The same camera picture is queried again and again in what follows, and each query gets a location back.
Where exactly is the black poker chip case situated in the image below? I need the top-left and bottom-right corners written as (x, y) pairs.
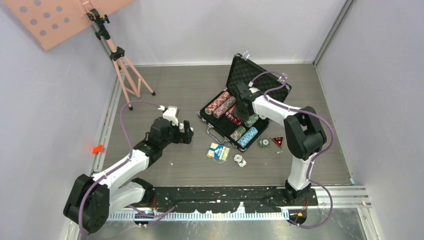
top-left (198, 52), bottom-right (296, 152)

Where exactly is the blue playing card deck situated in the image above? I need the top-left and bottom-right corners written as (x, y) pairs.
top-left (206, 143), bottom-right (231, 164)

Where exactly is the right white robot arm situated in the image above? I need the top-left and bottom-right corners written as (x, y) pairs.
top-left (229, 82), bottom-right (327, 205)

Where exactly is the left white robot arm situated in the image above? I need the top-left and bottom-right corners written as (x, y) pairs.
top-left (63, 117), bottom-right (194, 234)

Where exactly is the green poker chip stack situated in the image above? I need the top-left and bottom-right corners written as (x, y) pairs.
top-left (244, 113), bottom-right (259, 128)

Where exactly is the grey camo chip stack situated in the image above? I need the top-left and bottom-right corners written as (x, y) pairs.
top-left (230, 125), bottom-right (247, 141)

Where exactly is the light blue chip stack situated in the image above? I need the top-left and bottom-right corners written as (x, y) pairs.
top-left (237, 127), bottom-right (259, 148)

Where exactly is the red poker chip stack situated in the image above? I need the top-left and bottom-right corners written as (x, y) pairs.
top-left (204, 91), bottom-right (231, 115)

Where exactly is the dark green chip pile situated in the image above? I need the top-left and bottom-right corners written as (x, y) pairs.
top-left (258, 138), bottom-right (270, 148)

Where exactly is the red triangle all-in button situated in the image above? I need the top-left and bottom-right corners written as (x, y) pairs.
top-left (270, 136), bottom-right (284, 149)

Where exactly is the blue white chip pair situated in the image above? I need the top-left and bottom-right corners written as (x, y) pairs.
top-left (233, 154), bottom-right (247, 168)

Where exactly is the pink music stand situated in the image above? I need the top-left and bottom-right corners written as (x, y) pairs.
top-left (1, 0), bottom-right (156, 110)

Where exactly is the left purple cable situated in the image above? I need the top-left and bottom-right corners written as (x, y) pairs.
top-left (78, 100), bottom-right (176, 236)

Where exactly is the purple cable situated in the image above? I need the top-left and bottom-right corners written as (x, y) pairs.
top-left (78, 100), bottom-right (176, 236)
top-left (248, 70), bottom-right (335, 230)

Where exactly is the orange clip on rail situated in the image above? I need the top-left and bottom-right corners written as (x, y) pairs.
top-left (91, 144), bottom-right (103, 154)

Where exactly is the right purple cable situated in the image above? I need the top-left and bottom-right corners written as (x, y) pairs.
top-left (248, 70), bottom-right (335, 230)

